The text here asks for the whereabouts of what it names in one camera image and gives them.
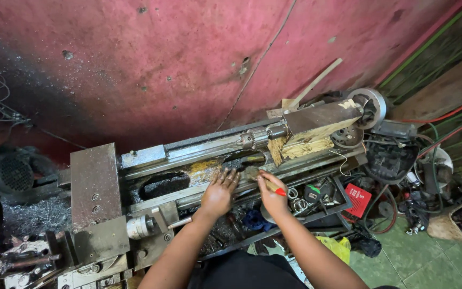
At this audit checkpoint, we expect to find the person's left hand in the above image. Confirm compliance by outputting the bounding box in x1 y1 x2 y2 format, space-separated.
201 167 242 220

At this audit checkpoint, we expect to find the person's right hand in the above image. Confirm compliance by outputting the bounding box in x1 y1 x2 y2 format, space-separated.
257 169 290 218

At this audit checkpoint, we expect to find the wooden paintbrush with red tip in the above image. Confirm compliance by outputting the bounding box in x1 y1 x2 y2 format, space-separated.
246 167 287 197

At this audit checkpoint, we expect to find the blue rag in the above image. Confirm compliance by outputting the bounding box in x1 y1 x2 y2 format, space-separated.
242 210 274 233

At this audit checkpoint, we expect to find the black metal tool tray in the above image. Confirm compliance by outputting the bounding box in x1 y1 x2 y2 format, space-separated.
197 175 353 261

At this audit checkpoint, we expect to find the grey metal lathe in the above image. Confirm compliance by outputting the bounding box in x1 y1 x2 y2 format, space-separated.
0 88 388 289

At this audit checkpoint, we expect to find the steel drill chuck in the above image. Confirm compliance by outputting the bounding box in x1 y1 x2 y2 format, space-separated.
238 128 271 150

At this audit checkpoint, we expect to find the person's black clothing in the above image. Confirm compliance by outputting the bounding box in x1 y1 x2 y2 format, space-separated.
186 250 400 289

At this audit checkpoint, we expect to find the yellow plastic bag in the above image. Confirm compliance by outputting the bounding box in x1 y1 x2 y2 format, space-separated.
315 235 352 265

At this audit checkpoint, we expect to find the red cardboard box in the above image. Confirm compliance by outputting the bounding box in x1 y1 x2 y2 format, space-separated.
342 183 373 220

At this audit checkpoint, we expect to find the round perforated metal disc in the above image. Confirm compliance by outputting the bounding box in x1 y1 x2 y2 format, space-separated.
330 124 365 150

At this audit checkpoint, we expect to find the black plastic bag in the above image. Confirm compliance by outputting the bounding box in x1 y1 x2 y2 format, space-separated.
350 231 383 258

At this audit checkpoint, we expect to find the black machine cover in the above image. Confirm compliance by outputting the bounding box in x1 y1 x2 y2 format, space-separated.
364 136 421 186

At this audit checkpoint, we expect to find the pale wooden stick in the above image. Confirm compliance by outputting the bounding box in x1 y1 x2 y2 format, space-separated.
290 58 344 110

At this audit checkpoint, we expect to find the silver tailstock handwheel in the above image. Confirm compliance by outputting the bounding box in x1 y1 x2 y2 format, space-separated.
346 88 388 131

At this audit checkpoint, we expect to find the grey metal box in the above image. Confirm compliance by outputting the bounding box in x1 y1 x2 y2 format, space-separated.
371 120 418 140

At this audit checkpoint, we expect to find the white round housing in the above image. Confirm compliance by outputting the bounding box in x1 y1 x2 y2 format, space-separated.
419 147 455 181

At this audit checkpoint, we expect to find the heap of metal shavings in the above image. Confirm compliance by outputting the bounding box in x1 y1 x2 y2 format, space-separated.
1 195 73 238

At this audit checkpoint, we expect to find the wooden box of metal parts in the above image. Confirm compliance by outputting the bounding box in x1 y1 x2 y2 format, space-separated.
427 199 462 245

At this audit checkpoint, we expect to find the brown wooden plank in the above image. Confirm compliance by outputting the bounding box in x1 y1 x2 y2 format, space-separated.
390 43 462 122

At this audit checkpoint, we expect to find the black electric motor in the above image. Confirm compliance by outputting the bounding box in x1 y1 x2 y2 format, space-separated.
0 145 49 194

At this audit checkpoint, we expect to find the green handled tool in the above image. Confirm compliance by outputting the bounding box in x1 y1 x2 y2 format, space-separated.
304 184 329 215

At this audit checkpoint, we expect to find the silver lathe lever handle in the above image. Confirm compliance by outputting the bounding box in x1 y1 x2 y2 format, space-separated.
126 214 194 241

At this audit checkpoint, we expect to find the red hose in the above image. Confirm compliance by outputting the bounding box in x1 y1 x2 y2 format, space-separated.
362 89 462 235

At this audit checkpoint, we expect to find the bundle of green hoses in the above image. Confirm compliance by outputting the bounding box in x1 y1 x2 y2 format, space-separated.
378 0 462 177

